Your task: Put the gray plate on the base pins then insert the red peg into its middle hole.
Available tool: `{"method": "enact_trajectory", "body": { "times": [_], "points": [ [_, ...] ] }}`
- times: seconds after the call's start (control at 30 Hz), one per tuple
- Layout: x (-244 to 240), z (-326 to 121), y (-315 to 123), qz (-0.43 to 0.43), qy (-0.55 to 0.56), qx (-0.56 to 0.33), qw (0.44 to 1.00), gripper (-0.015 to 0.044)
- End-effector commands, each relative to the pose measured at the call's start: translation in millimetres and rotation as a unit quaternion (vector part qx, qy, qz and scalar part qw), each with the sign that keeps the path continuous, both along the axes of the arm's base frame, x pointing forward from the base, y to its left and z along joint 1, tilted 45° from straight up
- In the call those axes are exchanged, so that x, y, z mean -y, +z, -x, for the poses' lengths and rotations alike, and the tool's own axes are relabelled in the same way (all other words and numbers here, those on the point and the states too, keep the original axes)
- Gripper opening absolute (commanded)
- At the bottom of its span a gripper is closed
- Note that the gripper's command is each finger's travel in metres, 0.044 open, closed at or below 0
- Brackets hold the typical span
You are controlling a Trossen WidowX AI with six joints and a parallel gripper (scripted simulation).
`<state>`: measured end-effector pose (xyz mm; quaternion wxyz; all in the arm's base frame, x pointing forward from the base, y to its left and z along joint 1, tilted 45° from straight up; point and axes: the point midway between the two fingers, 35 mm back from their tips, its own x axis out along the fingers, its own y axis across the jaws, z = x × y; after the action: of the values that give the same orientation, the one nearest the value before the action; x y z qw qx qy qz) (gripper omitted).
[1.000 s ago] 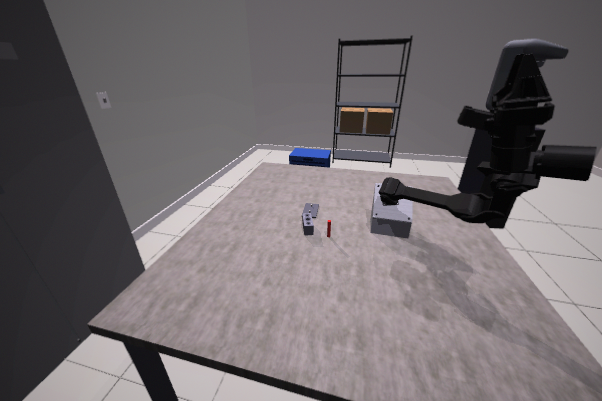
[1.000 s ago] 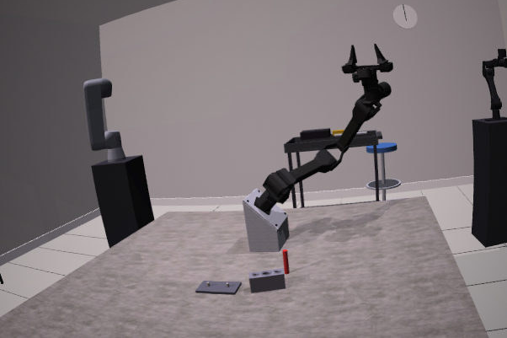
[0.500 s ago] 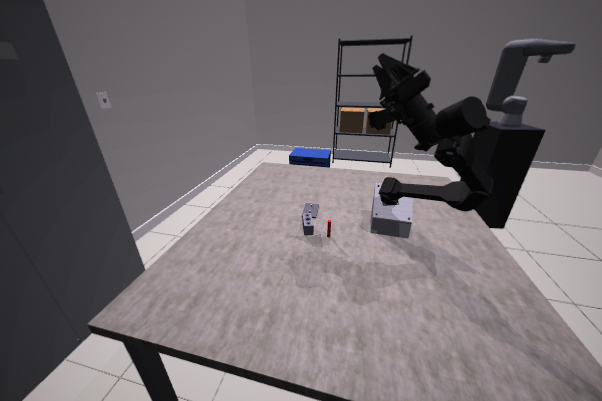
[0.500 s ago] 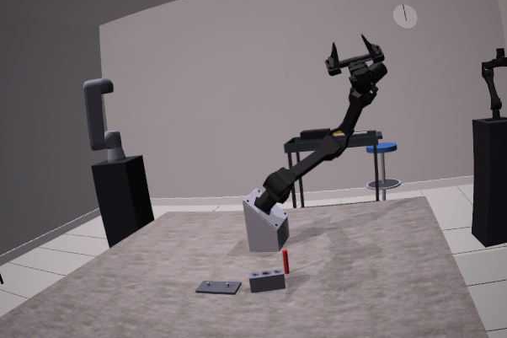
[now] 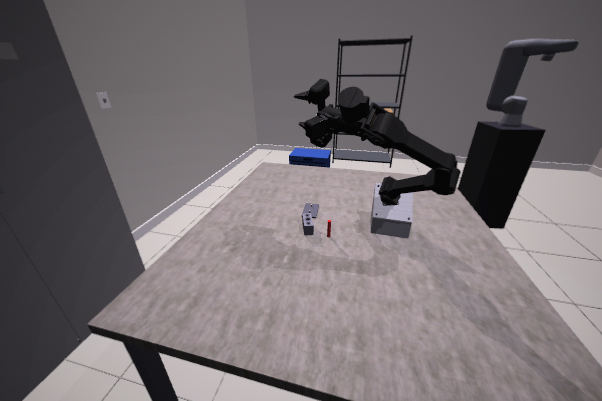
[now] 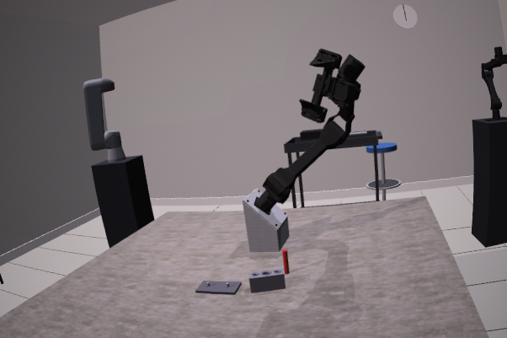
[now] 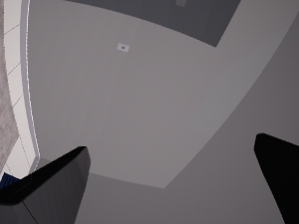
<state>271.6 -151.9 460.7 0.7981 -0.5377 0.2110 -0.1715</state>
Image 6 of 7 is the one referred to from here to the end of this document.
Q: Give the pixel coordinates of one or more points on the red peg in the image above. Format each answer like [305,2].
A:
[286,265]

